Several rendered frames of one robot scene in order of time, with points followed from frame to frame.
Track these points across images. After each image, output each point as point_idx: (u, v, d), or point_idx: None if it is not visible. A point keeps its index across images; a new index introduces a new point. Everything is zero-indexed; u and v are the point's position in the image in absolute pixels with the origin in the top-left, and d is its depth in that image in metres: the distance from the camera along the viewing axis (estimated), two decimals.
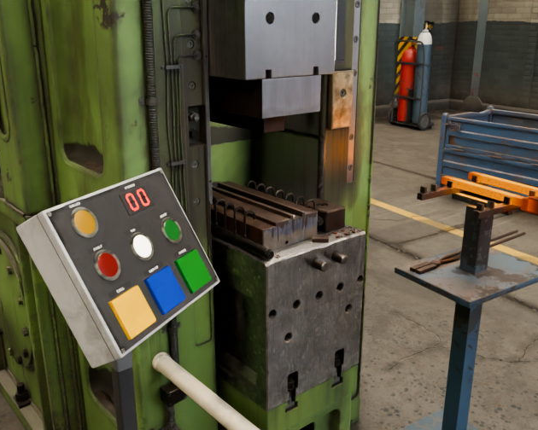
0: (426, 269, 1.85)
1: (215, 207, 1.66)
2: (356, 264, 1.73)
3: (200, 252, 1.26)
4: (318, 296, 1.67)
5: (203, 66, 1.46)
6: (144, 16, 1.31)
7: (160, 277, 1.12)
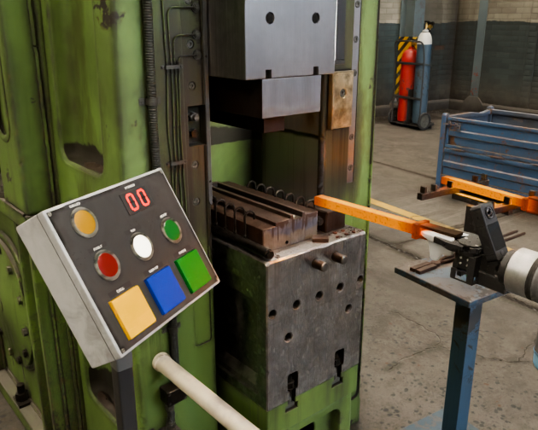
0: (426, 269, 1.85)
1: (215, 207, 1.66)
2: (356, 264, 1.73)
3: (200, 252, 1.26)
4: (318, 296, 1.67)
5: (203, 66, 1.46)
6: (144, 16, 1.31)
7: (160, 277, 1.12)
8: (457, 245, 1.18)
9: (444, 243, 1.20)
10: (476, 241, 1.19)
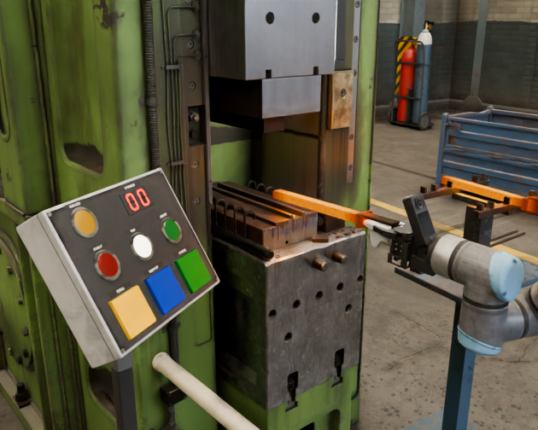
0: None
1: (215, 207, 1.66)
2: (356, 264, 1.73)
3: (200, 252, 1.26)
4: (318, 296, 1.67)
5: (203, 66, 1.46)
6: (144, 16, 1.31)
7: (160, 277, 1.12)
8: (392, 232, 1.30)
9: (381, 231, 1.33)
10: (410, 229, 1.31)
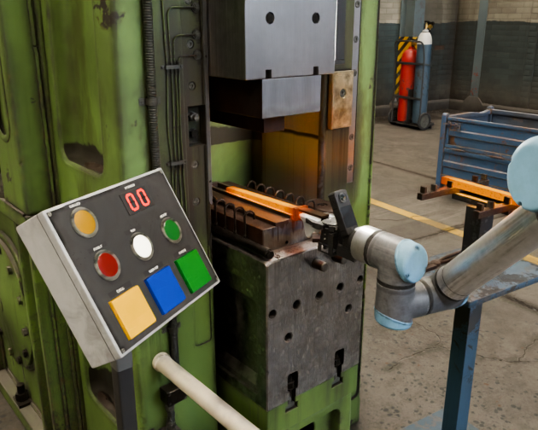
0: (426, 269, 1.85)
1: (215, 207, 1.66)
2: (356, 264, 1.73)
3: (200, 252, 1.26)
4: (318, 296, 1.67)
5: (203, 66, 1.46)
6: (144, 16, 1.31)
7: (160, 277, 1.12)
8: (319, 223, 1.48)
9: (312, 223, 1.50)
10: (336, 221, 1.49)
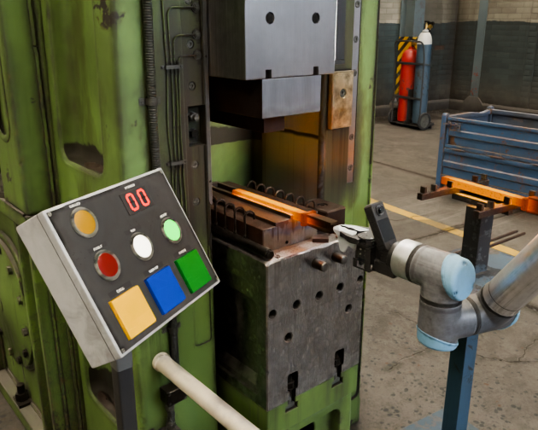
0: None
1: (215, 207, 1.66)
2: (356, 264, 1.73)
3: (200, 252, 1.26)
4: (318, 296, 1.67)
5: (203, 66, 1.46)
6: (144, 16, 1.31)
7: (160, 277, 1.12)
8: (355, 238, 1.39)
9: (346, 237, 1.42)
10: (372, 235, 1.40)
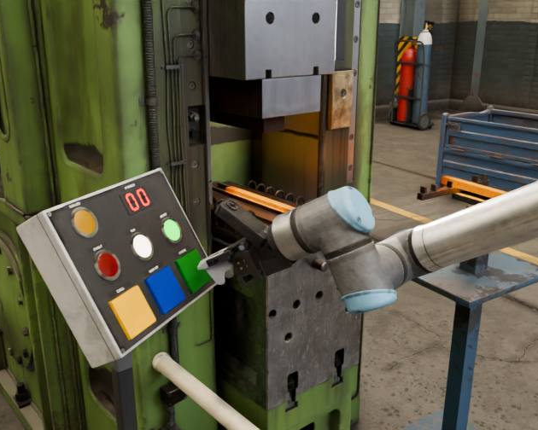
0: None
1: (215, 207, 1.66)
2: None
3: (200, 252, 1.26)
4: (318, 296, 1.67)
5: (203, 66, 1.46)
6: (144, 16, 1.31)
7: (160, 277, 1.12)
8: (225, 252, 1.12)
9: (215, 259, 1.13)
10: (242, 240, 1.14)
